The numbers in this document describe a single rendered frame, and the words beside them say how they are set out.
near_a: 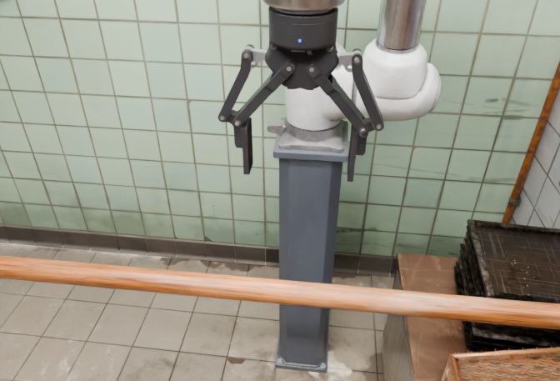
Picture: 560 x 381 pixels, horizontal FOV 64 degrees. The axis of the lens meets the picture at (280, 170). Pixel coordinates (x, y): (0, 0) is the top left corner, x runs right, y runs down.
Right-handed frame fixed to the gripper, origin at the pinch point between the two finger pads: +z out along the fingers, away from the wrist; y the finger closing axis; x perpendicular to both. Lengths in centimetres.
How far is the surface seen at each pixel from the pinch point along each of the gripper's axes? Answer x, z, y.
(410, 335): -32, 73, -30
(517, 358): -17, 58, -49
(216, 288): 11.8, 11.7, 9.2
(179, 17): -112, 11, 53
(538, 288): -32, 51, -56
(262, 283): 10.8, 11.1, 3.4
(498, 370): -17, 63, -46
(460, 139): -113, 55, -55
